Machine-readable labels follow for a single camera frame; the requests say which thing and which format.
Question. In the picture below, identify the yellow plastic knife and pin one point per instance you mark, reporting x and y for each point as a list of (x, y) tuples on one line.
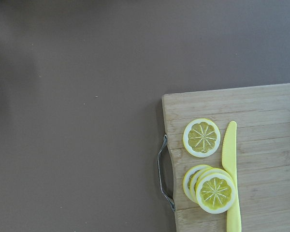
[(229, 163)]

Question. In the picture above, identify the middle stacked lemon slice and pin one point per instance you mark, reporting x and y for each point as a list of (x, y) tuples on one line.
[(201, 174)]

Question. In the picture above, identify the bottom stacked lemon slice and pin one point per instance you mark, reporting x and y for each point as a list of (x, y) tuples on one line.
[(188, 176)]

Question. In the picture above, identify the metal cutting board handle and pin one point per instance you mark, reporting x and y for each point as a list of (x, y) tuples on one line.
[(169, 199)]

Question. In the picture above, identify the single lemon slice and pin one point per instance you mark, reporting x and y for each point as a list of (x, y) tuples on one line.
[(201, 137)]

